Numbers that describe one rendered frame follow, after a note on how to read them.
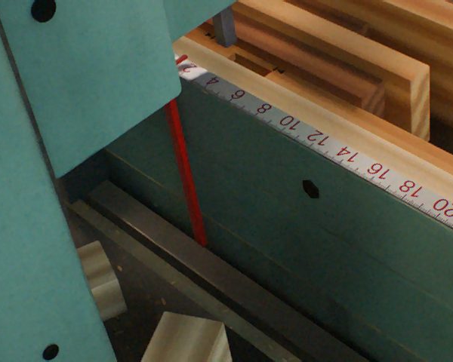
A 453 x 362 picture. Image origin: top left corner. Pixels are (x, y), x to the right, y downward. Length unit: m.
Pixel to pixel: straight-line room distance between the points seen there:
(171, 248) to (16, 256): 0.28
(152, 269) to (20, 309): 0.27
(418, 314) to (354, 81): 0.13
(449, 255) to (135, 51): 0.17
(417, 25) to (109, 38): 0.20
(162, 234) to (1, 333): 0.28
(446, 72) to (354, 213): 0.11
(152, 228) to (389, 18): 0.22
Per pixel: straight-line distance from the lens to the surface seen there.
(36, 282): 0.41
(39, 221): 0.39
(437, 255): 0.48
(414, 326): 0.54
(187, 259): 0.65
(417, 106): 0.56
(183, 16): 0.51
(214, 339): 0.57
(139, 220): 0.68
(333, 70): 0.57
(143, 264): 0.68
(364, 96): 0.55
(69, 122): 0.44
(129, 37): 0.44
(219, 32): 0.59
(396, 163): 0.50
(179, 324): 0.58
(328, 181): 0.51
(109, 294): 0.63
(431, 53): 0.57
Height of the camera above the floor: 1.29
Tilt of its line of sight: 43 degrees down
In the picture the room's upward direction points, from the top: 11 degrees counter-clockwise
